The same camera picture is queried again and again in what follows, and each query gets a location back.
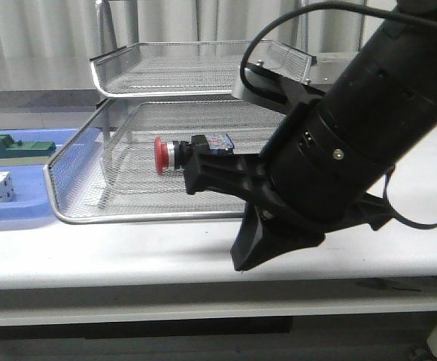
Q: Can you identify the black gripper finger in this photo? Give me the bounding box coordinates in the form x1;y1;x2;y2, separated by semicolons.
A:
184;146;269;205

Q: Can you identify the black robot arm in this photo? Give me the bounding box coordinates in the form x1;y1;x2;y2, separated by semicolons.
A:
184;1;437;271

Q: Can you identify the green terminal block module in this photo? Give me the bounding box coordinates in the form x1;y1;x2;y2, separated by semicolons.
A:
0;134;56;159

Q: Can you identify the silver mesh top tray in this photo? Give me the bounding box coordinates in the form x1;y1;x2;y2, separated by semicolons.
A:
90;38;318;99

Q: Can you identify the blue plastic tray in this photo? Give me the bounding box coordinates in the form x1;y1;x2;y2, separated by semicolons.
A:
0;128;77;220

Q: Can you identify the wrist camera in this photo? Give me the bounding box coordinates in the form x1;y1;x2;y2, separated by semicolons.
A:
232;63;325;114

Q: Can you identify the red emergency stop button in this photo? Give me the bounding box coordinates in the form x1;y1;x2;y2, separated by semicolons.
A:
154;133;235;174

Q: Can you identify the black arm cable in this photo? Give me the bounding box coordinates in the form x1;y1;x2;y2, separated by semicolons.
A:
238;0;437;230

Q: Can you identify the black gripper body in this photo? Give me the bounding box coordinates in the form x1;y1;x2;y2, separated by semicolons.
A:
231;98;391;271

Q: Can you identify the dark granite counter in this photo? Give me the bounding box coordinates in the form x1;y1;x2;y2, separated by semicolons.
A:
0;50;437;113

